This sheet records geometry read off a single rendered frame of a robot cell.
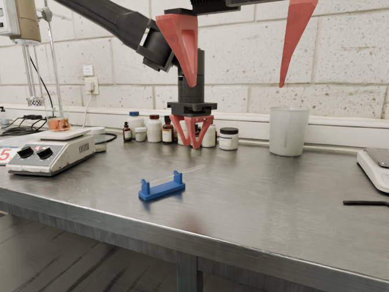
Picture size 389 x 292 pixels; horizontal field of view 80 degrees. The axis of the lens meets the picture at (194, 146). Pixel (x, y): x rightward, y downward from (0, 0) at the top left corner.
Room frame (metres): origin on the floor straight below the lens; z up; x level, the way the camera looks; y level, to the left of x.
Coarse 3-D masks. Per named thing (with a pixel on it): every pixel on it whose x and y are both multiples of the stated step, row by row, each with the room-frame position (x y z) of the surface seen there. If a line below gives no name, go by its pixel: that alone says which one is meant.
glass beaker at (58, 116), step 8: (48, 104) 0.70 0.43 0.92; (56, 104) 0.72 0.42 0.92; (64, 104) 0.68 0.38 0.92; (48, 112) 0.66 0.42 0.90; (56, 112) 0.66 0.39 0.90; (64, 112) 0.68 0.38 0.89; (48, 120) 0.66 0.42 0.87; (56, 120) 0.66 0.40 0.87; (64, 120) 0.68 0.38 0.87; (48, 128) 0.67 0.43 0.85; (56, 128) 0.66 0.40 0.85; (64, 128) 0.67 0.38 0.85
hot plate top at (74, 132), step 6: (42, 132) 0.67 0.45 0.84; (48, 132) 0.67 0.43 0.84; (66, 132) 0.67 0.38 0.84; (72, 132) 0.67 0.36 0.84; (78, 132) 0.67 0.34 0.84; (84, 132) 0.69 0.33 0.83; (48, 138) 0.62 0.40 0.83; (54, 138) 0.62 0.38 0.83; (60, 138) 0.61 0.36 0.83; (66, 138) 0.62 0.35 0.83
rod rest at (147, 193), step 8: (176, 176) 0.48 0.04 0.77; (144, 184) 0.43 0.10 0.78; (160, 184) 0.47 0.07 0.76; (168, 184) 0.47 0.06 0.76; (176, 184) 0.47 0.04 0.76; (184, 184) 0.47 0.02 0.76; (144, 192) 0.43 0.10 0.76; (152, 192) 0.43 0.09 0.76; (160, 192) 0.43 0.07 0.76; (168, 192) 0.45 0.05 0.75
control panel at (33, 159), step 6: (30, 144) 0.61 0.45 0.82; (36, 144) 0.61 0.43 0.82; (42, 144) 0.61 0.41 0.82; (36, 150) 0.59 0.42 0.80; (54, 150) 0.59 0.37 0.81; (60, 150) 0.58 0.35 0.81; (18, 156) 0.58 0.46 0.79; (30, 156) 0.57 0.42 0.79; (36, 156) 0.57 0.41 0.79; (54, 156) 0.57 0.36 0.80; (12, 162) 0.56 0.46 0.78; (18, 162) 0.56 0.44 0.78; (24, 162) 0.55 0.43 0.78; (30, 162) 0.55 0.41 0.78; (36, 162) 0.55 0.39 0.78; (42, 162) 0.55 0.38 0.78; (48, 162) 0.55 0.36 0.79
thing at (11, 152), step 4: (4, 148) 0.68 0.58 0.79; (8, 148) 0.68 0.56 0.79; (12, 148) 0.68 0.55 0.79; (16, 148) 0.68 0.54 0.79; (20, 148) 0.68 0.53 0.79; (0, 152) 0.67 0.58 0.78; (4, 152) 0.67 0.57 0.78; (8, 152) 0.67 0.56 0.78; (12, 152) 0.67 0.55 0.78; (16, 152) 0.67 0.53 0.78; (0, 156) 0.66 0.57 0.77; (4, 156) 0.66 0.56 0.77; (8, 156) 0.66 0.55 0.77; (12, 156) 0.66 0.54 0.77; (0, 160) 0.65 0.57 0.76; (4, 160) 0.65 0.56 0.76; (8, 160) 0.65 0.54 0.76
